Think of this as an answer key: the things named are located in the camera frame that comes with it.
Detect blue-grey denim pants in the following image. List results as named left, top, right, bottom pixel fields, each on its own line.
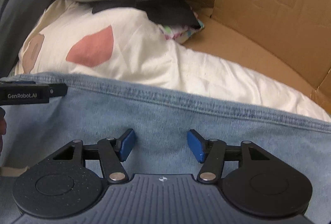
left=1, top=73, right=330, bottom=223

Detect person's left hand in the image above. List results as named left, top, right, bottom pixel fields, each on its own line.
left=0, top=108, right=7, bottom=153

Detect cream bear-print quilt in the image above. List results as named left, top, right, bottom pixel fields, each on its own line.
left=13, top=0, right=330, bottom=122

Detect colourful patterned cloth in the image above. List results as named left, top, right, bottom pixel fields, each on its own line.
left=158, top=20, right=205, bottom=44

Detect black cloth under neck pillow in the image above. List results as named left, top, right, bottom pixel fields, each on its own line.
left=90, top=0, right=201, bottom=29

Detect brown cardboard sheet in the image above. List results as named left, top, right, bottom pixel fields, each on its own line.
left=186, top=0, right=330, bottom=110

